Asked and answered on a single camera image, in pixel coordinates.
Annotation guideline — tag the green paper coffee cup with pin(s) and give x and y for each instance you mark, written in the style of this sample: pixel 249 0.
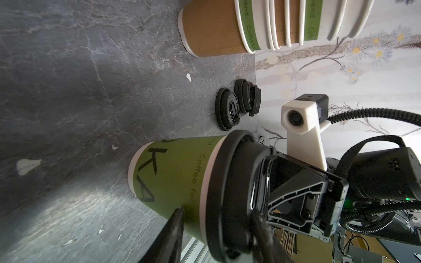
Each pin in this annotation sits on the green paper coffee cup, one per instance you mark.
pixel 173 173

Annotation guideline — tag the stack of paper cups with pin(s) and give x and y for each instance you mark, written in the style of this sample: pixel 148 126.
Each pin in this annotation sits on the stack of paper cups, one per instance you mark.
pixel 214 28

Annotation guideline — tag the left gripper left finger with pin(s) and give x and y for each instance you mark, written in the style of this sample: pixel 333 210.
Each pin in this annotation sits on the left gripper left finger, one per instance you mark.
pixel 167 247

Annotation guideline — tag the single black lid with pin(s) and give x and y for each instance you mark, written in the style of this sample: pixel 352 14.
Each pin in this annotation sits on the single black lid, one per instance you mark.
pixel 227 109

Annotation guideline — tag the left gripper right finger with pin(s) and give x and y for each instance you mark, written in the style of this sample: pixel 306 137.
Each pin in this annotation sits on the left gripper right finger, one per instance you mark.
pixel 266 248

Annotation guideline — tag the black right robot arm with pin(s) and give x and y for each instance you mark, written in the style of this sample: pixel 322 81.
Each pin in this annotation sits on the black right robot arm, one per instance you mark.
pixel 369 193

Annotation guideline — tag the black cup lid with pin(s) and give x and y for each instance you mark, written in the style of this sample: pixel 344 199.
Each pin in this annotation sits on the black cup lid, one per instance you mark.
pixel 239 184

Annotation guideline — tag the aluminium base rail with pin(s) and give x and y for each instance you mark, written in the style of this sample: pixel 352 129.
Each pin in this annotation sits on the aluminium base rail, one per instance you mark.
pixel 195 252

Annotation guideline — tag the stack of black lids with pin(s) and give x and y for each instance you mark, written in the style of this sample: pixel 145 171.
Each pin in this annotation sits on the stack of black lids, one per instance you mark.
pixel 249 96

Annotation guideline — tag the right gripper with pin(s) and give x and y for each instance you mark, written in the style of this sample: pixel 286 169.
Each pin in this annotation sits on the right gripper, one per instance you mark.
pixel 303 197

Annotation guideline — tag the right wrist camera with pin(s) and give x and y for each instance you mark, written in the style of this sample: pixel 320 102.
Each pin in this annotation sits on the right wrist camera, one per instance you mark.
pixel 304 119

